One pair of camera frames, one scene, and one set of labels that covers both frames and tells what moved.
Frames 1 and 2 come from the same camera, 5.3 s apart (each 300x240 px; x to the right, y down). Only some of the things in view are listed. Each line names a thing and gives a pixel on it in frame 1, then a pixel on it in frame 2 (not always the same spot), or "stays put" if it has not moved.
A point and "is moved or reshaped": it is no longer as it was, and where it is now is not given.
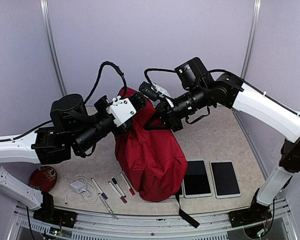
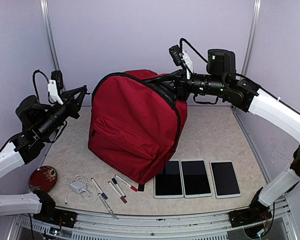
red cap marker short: [122, 198] stays put
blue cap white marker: [102, 193] stays put
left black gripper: [125, 129] to [73, 105]
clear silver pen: [108, 206] stays put
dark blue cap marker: [115, 182] stays put
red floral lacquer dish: [43, 178] stays put
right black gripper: [175, 122] to [180, 86]
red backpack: [154, 160] is moved or reshaped
